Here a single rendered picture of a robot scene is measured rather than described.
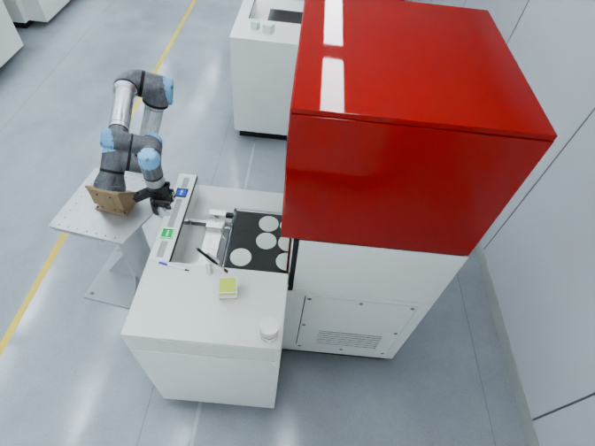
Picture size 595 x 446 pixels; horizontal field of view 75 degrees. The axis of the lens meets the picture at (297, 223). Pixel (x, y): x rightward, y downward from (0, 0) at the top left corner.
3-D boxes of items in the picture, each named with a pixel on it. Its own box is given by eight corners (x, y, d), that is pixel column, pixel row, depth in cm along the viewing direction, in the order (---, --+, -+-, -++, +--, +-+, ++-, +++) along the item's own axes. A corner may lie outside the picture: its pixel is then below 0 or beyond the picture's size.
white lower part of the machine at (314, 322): (380, 257, 300) (413, 182, 236) (389, 364, 249) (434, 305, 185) (289, 248, 299) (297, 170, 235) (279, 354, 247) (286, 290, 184)
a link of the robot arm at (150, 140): (134, 126, 151) (132, 144, 144) (164, 133, 156) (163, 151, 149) (131, 142, 156) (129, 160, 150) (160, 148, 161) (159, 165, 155)
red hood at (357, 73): (436, 128, 204) (488, 10, 158) (468, 256, 154) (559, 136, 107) (294, 113, 203) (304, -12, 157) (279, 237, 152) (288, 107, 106)
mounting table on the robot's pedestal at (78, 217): (57, 241, 206) (47, 226, 196) (102, 183, 233) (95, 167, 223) (138, 260, 202) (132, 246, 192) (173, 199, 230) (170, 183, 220)
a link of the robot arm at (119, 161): (99, 166, 200) (104, 140, 198) (127, 171, 205) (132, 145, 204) (98, 168, 189) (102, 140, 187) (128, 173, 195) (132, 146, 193)
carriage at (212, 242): (227, 216, 204) (226, 212, 202) (212, 276, 181) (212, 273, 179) (212, 215, 204) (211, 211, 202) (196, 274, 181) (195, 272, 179)
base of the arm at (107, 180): (87, 186, 190) (89, 165, 189) (102, 185, 205) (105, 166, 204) (117, 192, 191) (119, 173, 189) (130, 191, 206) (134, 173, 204)
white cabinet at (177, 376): (287, 270, 286) (296, 195, 223) (274, 412, 226) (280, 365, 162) (200, 262, 285) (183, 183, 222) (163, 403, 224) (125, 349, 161)
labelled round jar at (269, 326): (278, 327, 156) (280, 318, 149) (276, 345, 152) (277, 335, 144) (261, 326, 156) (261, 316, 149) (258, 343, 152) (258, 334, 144)
